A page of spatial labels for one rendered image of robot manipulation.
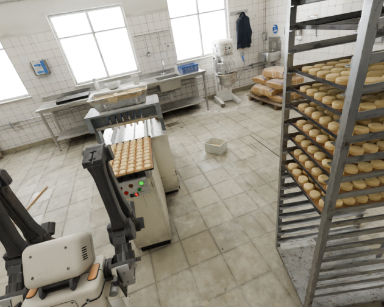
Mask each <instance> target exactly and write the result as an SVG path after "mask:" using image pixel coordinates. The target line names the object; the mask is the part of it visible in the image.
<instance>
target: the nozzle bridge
mask: <svg viewBox="0 0 384 307"><path fill-rule="evenodd" d="M140 109H141V112H142V115H143V117H142V118H141V116H140ZM133 111H134V112H135V114H136V117H137V119H135V118H134V115H133ZM127 112H128V114H129V116H130V119H131V120H130V121H129V119H128V117H127ZM121 113H122V116H123V118H124V122H123V121H122V119H121ZM108 116H109V118H110V120H111V122H112V125H110V123H109V121H108ZM115 116H116V118H117V120H118V123H116V121H115ZM153 118H159V119H160V123H161V127H162V130H166V127H165V123H164V120H163V115H162V110H161V107H160V103H159V100H158V96H157V94H155V95H151V96H146V102H145V103H142V104H137V105H132V106H128V107H123V108H118V109H115V110H110V111H105V112H101V113H99V112H98V111H97V110H96V109H95V108H91V109H90V111H89V112H88V113H87V115H86V117H85V118H84V120H85V123H86V125H87V127H88V129H89V131H90V134H92V133H94V135H95V137H96V139H97V141H98V143H99V144H102V143H104V140H105V139H104V137H103V135H102V132H101V130H105V129H110V128H114V127H119V126H122V125H127V124H132V123H135V122H140V121H145V120H148V119H153Z"/></svg>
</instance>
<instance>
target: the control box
mask: <svg viewBox="0 0 384 307"><path fill-rule="evenodd" d="M139 182H143V185H140V184H139ZM130 184H132V185H133V187H132V188H130V187H129V185H130ZM119 185H120V187H122V192H123V194H124V192H125V191H127V192H128V195H125V194H124V197H125V198H126V199H129V198H132V197H131V194H133V197H136V195H135V193H137V194H138V196H140V195H143V194H147V193H150V192H151V191H150V189H149V185H148V182H147V180H146V177H142V178H137V179H134V180H130V181H127V182H122V183H119ZM138 188H141V191H137V189H138Z"/></svg>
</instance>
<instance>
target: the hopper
mask: <svg viewBox="0 0 384 307"><path fill-rule="evenodd" d="M135 88H140V89H142V88H145V90H140V91H134V92H131V93H126V94H121V92H122V93H123V92H128V91H129V90H131V89H135ZM114 93H118V94H120V95H117V96H112V95H113V94H114ZM146 93H147V84H146V83H144V84H140V85H135V86H129V87H126V88H120V89H117V90H111V91H106V92H103V93H98V94H93V95H92V96H91V97H90V98H89V100H88V101H87V102H88V103H89V104H90V105H91V106H92V107H93V108H95V109H96V110H97V111H98V112H99V113H101V112H105V111H110V110H115V109H118V108H123V107H128V106H132V105H137V104H142V103H145V102H146ZM110 96H112V97H110ZM103 97H105V98H103ZM102 98H103V99H102ZM95 99H97V100H95Z"/></svg>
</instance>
